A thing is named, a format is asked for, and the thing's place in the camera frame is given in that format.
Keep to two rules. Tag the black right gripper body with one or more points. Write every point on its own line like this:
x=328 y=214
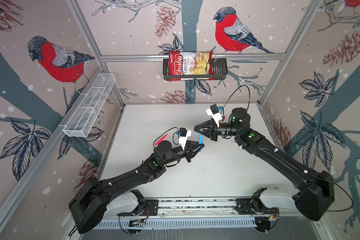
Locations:
x=214 y=133

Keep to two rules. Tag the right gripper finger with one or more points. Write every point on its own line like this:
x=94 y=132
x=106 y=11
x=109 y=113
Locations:
x=206 y=132
x=206 y=125

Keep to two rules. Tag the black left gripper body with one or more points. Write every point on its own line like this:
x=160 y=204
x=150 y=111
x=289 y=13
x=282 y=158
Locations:
x=187 y=154

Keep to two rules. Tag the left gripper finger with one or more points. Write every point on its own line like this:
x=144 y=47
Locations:
x=192 y=151
x=193 y=144

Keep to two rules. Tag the blue highlighter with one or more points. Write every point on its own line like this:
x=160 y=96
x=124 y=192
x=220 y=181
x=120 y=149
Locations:
x=200 y=148

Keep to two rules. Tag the pink highlighter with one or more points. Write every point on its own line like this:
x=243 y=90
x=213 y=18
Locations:
x=160 y=139

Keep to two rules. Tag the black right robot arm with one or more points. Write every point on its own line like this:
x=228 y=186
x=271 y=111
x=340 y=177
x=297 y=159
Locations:
x=313 y=192

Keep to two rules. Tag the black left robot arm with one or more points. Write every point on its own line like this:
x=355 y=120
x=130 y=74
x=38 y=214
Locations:
x=90 y=202

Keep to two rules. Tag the red cassava chips bag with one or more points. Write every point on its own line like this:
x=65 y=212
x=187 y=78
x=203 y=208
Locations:
x=189 y=63

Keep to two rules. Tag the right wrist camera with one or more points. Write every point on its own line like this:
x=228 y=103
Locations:
x=216 y=113

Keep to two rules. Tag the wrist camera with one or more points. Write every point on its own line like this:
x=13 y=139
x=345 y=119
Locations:
x=216 y=113
x=183 y=135

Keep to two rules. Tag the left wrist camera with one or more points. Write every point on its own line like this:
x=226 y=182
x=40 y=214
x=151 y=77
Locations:
x=183 y=135

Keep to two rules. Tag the aluminium mounting rail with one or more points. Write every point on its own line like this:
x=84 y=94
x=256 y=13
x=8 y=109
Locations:
x=186 y=207

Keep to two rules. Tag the black wall basket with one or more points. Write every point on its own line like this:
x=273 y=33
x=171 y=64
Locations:
x=218 y=66

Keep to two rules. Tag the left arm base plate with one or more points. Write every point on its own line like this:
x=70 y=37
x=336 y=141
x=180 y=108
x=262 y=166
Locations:
x=149 y=208

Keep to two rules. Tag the white wire mesh shelf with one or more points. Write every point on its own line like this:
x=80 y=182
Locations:
x=87 y=112

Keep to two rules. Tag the white perforated cable duct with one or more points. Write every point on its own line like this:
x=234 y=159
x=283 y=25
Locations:
x=177 y=223

